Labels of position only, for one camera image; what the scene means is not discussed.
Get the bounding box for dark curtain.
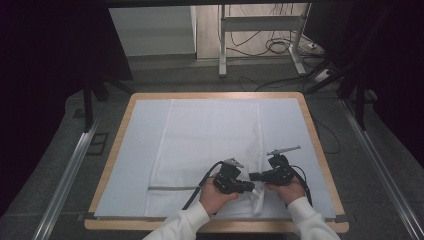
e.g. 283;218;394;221
0;0;134;218
304;0;424;168

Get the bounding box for person's left hand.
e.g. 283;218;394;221
198;176;241;217

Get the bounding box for thin black floor cable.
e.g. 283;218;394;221
312;115;342;155

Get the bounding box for black stand leg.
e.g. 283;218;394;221
336;66;368;132
82;75;110;133

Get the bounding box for tangle of black floor cables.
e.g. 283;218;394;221
225;3;303;58

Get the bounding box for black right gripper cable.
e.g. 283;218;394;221
287;164;314;208

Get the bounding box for wooden table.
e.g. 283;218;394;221
83;91;350;234

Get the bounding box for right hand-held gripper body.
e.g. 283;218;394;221
263;144;302;187

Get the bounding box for black floor socket plate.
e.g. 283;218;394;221
86;132;110;156

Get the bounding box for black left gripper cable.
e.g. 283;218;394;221
181;160;226;211

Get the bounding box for person's right hand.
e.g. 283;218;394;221
266;175;306;206

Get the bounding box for white power strip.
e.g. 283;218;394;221
313;67;333;83

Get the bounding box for metal floor rail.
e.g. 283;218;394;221
339;99;424;240
31;118;102;240

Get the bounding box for white cabinet panel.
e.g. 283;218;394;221
108;5;198;58

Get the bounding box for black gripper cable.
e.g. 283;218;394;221
181;160;226;211
287;164;314;208

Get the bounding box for white metal desk frame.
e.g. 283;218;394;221
217;3;313;79

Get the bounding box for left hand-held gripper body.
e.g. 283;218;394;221
212;157;249;196

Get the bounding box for light blue table mat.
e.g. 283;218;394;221
94;97;337;220

